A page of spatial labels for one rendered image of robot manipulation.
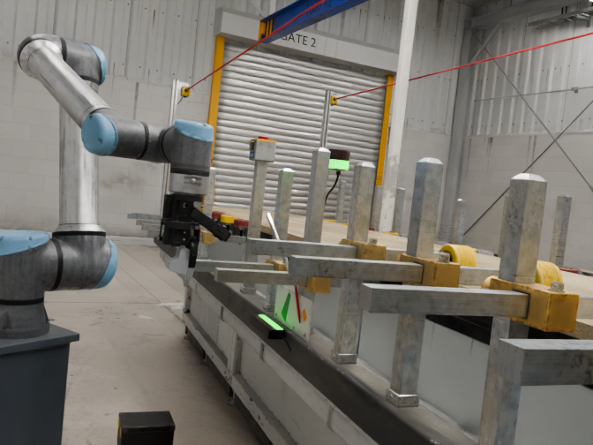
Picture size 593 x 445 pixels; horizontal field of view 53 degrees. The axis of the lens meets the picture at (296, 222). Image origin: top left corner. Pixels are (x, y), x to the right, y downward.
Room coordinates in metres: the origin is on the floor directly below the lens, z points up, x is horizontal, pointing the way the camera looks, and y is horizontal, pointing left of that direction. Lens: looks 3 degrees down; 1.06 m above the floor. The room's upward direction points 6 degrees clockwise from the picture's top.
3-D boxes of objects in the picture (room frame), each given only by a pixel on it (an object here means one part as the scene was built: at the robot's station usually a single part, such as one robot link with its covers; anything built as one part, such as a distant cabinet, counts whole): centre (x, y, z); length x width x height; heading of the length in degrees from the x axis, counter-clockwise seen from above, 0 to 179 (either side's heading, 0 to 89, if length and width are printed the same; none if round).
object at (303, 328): (1.55, -0.01, 0.75); 0.26 x 0.01 x 0.10; 21
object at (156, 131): (1.45, 0.35, 1.14); 0.12 x 0.12 x 0.09; 45
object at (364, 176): (1.30, -0.14, 0.90); 0.04 x 0.04 x 0.48; 21
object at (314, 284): (1.51, -0.06, 0.85); 0.14 x 0.06 x 0.05; 21
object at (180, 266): (1.36, 0.25, 0.86); 0.06 x 0.03 x 0.09; 111
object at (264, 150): (2.01, 0.14, 1.18); 0.07 x 0.07 x 0.08; 21
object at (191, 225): (1.37, 0.26, 0.97); 0.09 x 0.08 x 0.12; 111
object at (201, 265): (1.71, 0.07, 0.83); 0.44 x 0.03 x 0.04; 111
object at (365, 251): (1.28, -0.14, 0.95); 0.14 x 0.06 x 0.05; 21
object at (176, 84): (3.93, 0.85, 1.20); 0.15 x 0.12 x 1.00; 21
